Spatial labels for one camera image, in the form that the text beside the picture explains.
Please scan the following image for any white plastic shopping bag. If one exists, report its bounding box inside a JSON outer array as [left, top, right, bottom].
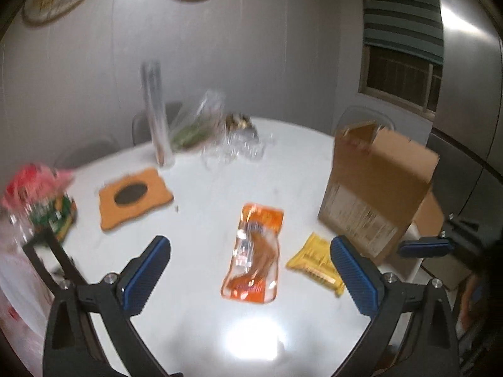
[[1, 211, 53, 338]]

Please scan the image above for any orange chicken snack pouch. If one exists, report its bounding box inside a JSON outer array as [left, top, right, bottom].
[[221, 203, 284, 304]]

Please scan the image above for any pink snack bag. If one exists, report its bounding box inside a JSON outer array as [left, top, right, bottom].
[[1, 163, 73, 211]]

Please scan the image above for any crumpled clear plastic wrap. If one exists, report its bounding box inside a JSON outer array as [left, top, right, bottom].
[[201, 133, 276, 170]]

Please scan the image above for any stainless steel refrigerator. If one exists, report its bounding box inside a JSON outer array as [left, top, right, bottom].
[[427, 0, 502, 226]]

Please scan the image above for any green candy bag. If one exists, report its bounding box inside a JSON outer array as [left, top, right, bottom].
[[29, 194, 78, 243]]

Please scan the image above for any clear dotted cellophane bag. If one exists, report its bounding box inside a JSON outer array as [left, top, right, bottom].
[[170, 90, 226, 152]]

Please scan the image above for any black phone stand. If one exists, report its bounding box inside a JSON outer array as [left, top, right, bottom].
[[22, 228, 87, 294]]

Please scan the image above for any clear plastic film roll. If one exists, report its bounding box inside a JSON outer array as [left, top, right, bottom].
[[140, 60, 175, 168]]

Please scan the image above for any gold foil wrapper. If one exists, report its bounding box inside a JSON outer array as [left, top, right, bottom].
[[225, 113, 255, 132]]

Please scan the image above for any cardboard box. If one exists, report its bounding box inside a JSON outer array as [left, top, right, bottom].
[[318, 122, 444, 282]]

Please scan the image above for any window with blind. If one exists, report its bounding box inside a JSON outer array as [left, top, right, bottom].
[[361, 0, 444, 119]]

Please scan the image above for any yellow snack pack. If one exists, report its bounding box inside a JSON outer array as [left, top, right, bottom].
[[285, 232, 345, 297]]

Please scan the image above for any orange toast-shaped coaster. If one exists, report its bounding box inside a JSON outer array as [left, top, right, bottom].
[[99, 168, 174, 232]]

